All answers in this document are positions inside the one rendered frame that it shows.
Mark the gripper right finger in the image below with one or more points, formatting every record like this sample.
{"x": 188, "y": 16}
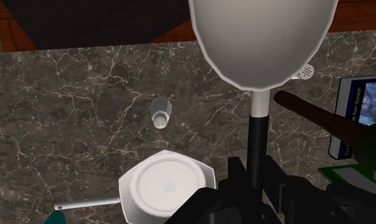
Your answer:
{"x": 302, "y": 198}

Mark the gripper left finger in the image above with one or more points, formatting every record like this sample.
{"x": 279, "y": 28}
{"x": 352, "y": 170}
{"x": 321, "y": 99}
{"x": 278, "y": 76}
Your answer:
{"x": 225, "y": 198}

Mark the dark green bottle brown neck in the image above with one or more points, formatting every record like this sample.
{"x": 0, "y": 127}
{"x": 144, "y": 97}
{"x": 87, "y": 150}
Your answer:
{"x": 324, "y": 119}

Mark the white salt shaker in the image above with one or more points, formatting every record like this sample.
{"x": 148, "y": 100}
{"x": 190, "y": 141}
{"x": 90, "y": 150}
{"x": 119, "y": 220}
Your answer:
{"x": 306, "y": 72}
{"x": 160, "y": 112}

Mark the green flat box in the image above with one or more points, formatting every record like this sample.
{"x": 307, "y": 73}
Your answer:
{"x": 352, "y": 175}

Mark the blue book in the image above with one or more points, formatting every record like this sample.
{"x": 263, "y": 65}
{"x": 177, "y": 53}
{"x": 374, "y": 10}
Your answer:
{"x": 355, "y": 105}

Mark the teal object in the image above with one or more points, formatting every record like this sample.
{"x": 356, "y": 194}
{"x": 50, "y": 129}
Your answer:
{"x": 55, "y": 217}

